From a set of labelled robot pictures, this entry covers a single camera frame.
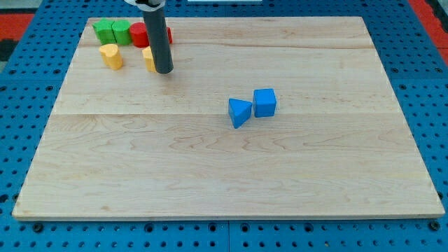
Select green star wooden block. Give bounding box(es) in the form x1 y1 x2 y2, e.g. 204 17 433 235
92 18 116 45

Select red round wooden block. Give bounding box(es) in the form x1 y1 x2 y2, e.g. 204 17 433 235
129 22 150 48

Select green round wooden block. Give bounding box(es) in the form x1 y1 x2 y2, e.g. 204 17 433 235
112 20 132 46

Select blue wooden cube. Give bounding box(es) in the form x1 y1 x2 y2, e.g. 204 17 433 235
253 88 277 118

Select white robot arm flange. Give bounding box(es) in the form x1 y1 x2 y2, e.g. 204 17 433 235
124 0 166 12

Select light wooden board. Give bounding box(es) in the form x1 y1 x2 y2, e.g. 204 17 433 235
13 17 445 221

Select red wooden block behind rod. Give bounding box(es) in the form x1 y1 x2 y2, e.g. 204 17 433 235
167 27 173 44

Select yellow block behind rod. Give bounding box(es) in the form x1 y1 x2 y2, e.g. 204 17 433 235
142 46 156 72

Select yellow heart wooden block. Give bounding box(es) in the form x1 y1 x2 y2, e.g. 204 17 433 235
99 43 123 70

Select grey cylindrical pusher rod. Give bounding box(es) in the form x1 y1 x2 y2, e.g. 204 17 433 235
143 4 174 74

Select blue triangular wooden block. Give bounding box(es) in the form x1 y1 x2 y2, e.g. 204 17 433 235
228 98 252 129

